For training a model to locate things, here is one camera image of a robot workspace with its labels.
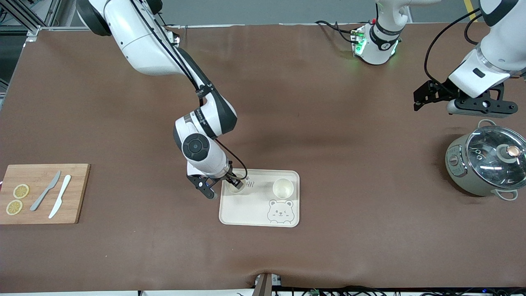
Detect white plastic cup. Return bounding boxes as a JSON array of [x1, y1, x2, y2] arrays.
[[272, 178, 295, 199], [227, 178, 247, 194]]

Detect cream tray with bear print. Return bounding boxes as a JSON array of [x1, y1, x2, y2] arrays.
[[219, 168, 300, 228]]

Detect sage green electric cooker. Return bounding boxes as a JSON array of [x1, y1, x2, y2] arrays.
[[445, 119, 526, 201]]

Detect glass cooker lid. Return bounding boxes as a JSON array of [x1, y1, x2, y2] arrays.
[[466, 125, 526, 190]]

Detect brown table cover mat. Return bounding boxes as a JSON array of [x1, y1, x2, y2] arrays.
[[0, 24, 526, 293]]

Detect grey metal table clamp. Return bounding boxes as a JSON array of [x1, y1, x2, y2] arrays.
[[254, 273, 282, 296]]

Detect bamboo cutting board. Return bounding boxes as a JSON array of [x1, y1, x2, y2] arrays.
[[0, 164, 91, 225]]

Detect white plastic knife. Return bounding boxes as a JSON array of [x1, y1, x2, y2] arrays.
[[48, 175, 72, 219]]

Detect grey plastic knife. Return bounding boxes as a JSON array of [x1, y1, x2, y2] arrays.
[[30, 171, 61, 212]]

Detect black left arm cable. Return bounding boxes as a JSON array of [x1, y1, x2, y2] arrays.
[[424, 9, 484, 93]]

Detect black left arm base cables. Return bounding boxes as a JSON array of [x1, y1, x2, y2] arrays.
[[315, 20, 364, 44]]

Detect tangled black cable bundle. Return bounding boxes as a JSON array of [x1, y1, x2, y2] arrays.
[[236, 285, 526, 296]]

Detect aluminium frame profile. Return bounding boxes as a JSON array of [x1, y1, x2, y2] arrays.
[[0, 0, 62, 42]]

